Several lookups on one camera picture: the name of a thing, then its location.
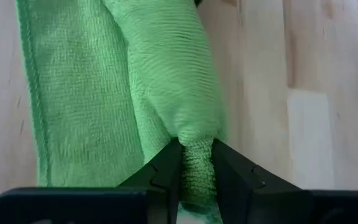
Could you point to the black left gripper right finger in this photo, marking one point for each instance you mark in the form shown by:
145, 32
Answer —
238, 180

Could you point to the green microfiber towel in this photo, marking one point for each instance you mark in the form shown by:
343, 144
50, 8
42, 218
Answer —
104, 93

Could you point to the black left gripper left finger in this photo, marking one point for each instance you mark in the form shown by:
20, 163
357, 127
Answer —
163, 183

